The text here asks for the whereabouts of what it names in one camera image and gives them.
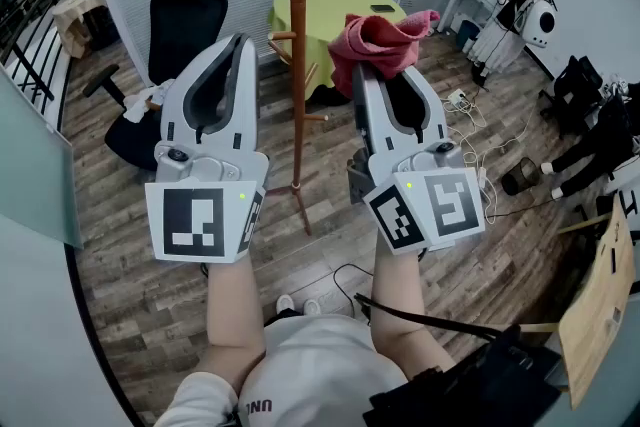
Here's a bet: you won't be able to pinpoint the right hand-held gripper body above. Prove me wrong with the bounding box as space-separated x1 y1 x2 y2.
347 139 486 257

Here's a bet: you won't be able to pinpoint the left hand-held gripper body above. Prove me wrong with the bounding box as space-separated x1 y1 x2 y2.
144 143 270 264

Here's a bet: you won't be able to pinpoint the wooden coat stand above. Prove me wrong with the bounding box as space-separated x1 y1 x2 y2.
264 0 330 237

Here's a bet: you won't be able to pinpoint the red cloth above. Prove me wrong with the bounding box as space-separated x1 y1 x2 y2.
327 9 441 100

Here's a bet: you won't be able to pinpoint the person's left forearm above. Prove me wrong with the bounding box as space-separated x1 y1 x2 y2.
192 258 267 391

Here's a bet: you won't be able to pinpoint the person's right forearm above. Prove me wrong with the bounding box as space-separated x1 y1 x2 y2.
369 238 457 384

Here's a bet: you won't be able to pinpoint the white crumpled cloth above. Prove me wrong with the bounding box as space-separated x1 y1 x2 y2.
122 82 176 124

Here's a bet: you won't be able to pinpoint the table with cream tablecloth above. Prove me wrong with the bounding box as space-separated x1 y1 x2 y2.
52 0 109 59

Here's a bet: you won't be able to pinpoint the black office chair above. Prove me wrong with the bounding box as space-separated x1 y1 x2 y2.
539 55 604 139
82 0 230 172

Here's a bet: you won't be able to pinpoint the blue bin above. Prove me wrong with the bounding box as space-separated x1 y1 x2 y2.
457 19 480 47

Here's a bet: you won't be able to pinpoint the black and white mannequin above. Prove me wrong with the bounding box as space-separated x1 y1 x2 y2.
469 0 554 66

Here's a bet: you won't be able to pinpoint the round table with green tablecloth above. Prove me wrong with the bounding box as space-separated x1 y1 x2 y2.
267 0 409 104

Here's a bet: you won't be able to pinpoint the person's black trousers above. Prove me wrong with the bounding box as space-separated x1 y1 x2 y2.
263 307 301 329

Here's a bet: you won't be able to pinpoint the black metal railing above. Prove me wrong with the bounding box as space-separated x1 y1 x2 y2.
0 0 69 116

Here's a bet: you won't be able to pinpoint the light wooden table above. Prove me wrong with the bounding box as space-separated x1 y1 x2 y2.
519 194 637 411

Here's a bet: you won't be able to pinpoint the black chest pack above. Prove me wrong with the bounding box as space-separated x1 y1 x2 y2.
362 324 564 427

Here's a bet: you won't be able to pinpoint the person's white shirt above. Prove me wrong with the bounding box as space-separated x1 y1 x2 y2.
154 312 411 427

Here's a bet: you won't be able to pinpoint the white tangled cable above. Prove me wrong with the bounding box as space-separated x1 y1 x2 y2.
446 102 537 226

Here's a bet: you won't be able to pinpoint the black floor cable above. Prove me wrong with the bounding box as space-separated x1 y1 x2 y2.
485 197 561 219

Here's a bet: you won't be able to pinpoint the black wire waste basket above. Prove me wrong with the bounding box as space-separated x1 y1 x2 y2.
501 156 542 196

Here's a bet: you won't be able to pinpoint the thick black cable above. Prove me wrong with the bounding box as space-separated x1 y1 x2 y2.
353 293 507 337

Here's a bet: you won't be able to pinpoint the thin black cable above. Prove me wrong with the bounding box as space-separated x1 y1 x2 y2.
332 263 375 312

